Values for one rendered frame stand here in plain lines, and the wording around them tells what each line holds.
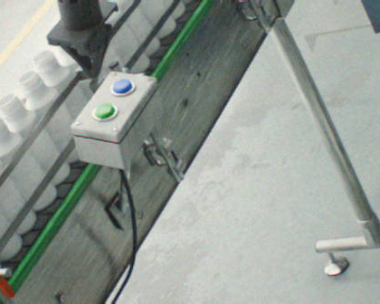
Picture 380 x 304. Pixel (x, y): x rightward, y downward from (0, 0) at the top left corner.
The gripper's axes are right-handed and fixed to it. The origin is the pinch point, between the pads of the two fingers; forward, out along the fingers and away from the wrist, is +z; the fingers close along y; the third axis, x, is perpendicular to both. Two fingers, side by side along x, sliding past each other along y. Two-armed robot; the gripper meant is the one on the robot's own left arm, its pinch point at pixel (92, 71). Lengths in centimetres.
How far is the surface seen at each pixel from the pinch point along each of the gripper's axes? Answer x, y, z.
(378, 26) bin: 23, -75, 38
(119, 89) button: 0.6, -5.1, 6.8
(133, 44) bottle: -10.7, -29.5, 17.4
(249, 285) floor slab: -17, -76, 132
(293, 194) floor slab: -17, -115, 132
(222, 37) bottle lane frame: -4, -51, 29
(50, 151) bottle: -11.4, 0.1, 17.5
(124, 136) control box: 4.3, 2.0, 9.5
